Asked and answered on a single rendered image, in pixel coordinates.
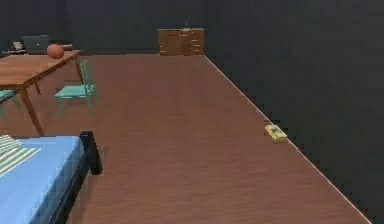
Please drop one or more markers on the brown wooden chest of drawers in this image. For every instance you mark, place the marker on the brown wooden chest of drawers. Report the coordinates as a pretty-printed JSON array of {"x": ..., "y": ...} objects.
[{"x": 181, "y": 41}]

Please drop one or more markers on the yellow flat box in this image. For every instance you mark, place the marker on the yellow flat box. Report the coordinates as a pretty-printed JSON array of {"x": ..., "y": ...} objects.
[{"x": 276, "y": 132}]

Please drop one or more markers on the teal green chair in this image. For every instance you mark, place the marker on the teal green chair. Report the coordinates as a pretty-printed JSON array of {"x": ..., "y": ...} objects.
[{"x": 78, "y": 89}]

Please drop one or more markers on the orange basketball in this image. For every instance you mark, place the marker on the orange basketball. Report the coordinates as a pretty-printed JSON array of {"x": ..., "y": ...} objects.
[{"x": 55, "y": 51}]

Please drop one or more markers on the dark grey laptop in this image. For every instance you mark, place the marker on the dark grey laptop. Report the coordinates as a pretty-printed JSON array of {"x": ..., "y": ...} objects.
[{"x": 35, "y": 44}]

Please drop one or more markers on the brown wooden table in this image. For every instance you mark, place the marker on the brown wooden table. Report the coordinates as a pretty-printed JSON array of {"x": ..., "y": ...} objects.
[{"x": 23, "y": 68}]

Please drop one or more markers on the striped green white pillow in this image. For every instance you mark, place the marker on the striped green white pillow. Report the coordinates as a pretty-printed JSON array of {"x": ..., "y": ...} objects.
[{"x": 11, "y": 151}]

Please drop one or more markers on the small pale dark decoration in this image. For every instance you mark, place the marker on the small pale dark decoration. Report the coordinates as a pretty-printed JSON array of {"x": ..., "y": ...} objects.
[{"x": 16, "y": 46}]

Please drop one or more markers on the blue bed with black frame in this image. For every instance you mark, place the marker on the blue bed with black frame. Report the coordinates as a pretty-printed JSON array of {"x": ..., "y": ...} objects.
[{"x": 36, "y": 176}]

